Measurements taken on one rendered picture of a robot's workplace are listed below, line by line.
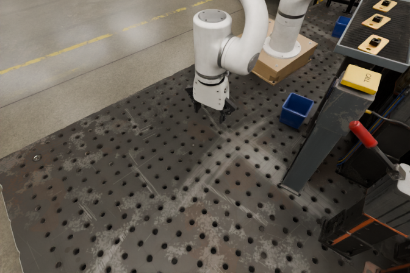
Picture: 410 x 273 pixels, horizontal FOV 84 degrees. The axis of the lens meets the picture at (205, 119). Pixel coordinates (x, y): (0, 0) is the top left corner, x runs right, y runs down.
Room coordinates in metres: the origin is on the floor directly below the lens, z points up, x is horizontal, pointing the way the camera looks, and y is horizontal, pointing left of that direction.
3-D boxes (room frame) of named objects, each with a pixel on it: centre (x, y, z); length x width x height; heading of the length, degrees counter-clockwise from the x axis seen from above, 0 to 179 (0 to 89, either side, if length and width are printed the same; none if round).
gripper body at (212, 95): (0.49, -0.02, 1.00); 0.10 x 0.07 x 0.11; 59
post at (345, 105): (0.35, -0.30, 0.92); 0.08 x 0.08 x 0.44; 56
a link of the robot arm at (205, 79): (0.49, -0.02, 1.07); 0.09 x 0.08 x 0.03; 59
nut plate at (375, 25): (0.56, -0.43, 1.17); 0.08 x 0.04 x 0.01; 130
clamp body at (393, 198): (0.17, -0.38, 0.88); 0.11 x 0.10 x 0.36; 56
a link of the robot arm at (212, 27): (0.48, -0.02, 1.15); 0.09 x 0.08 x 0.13; 54
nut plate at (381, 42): (0.46, -0.37, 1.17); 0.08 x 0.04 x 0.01; 133
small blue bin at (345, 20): (1.33, -0.84, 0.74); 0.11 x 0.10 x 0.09; 146
